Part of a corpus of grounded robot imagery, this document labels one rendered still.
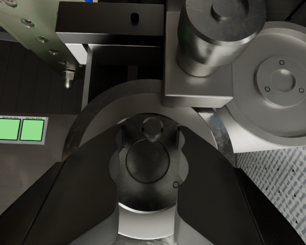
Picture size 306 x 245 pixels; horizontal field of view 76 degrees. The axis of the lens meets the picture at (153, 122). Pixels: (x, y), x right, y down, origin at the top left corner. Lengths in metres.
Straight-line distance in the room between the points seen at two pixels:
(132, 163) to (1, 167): 0.49
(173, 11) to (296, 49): 0.13
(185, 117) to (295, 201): 0.19
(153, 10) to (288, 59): 0.13
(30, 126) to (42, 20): 0.28
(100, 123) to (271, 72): 0.16
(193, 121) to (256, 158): 0.22
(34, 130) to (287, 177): 0.53
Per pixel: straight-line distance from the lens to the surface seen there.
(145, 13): 0.19
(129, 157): 0.15
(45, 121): 0.57
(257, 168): 0.37
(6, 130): 0.61
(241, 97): 0.20
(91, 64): 0.20
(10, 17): 0.43
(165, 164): 0.15
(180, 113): 0.17
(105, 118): 0.17
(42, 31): 0.44
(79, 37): 0.19
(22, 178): 0.59
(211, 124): 0.18
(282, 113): 0.21
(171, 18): 0.17
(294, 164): 0.30
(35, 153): 0.57
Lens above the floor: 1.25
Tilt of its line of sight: 11 degrees down
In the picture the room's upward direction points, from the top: 178 degrees counter-clockwise
